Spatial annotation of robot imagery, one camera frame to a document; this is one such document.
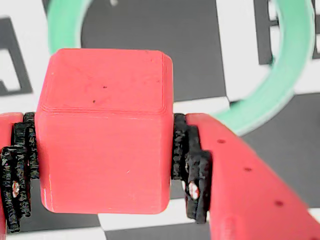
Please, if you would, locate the green flat ring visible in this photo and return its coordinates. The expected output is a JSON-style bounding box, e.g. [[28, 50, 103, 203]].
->
[[46, 0, 316, 136]]

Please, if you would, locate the red gripper finger with black pad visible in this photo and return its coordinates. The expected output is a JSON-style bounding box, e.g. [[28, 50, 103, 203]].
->
[[171, 113, 320, 240], [0, 111, 40, 240]]

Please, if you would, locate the red cube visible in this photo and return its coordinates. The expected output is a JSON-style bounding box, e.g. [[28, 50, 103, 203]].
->
[[34, 48, 174, 215]]

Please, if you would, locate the black white marker checkerboard mat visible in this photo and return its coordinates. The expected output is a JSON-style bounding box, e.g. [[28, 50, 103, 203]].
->
[[0, 0, 320, 240]]

